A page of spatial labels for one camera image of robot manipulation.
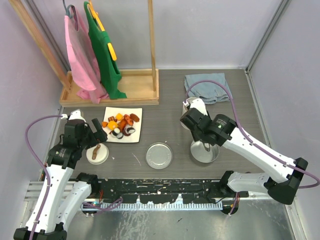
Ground white lid brown handle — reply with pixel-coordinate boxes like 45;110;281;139
86;143;110;165

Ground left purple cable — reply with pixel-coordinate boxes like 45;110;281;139
24;114;68;240

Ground green apron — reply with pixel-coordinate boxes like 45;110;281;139
83;1;127;100

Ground grey hanger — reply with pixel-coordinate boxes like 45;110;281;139
62;0;79;31

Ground round metal tin lid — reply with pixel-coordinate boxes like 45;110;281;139
145;142;173;170

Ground wooden clothes rack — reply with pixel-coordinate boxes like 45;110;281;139
9;0;160;107

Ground yellow hanger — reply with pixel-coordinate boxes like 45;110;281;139
89;0;117;61

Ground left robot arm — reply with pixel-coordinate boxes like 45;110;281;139
13;109;107;240

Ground pink apron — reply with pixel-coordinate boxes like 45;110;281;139
64;9;109;104

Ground metal tongs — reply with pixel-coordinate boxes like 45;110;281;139
203;143;211;152

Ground purple cable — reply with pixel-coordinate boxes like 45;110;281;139
24;114;68;240
183;79;320;189

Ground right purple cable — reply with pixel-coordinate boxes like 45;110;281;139
183;79;320;189

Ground white rice nori sushi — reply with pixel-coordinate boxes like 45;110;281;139
111;128;124;139

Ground yellow egg piece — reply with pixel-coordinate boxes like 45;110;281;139
107;120;118;131

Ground round metal tin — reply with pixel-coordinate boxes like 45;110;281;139
190;140;220;164

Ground brown fried piece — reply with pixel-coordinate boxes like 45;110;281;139
129;113;140;123

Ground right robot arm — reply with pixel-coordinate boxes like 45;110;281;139
180;98;308;205

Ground blue cloth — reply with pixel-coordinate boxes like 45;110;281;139
184;73;232;105

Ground white square plate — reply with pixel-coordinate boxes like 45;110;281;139
102;107;143;144

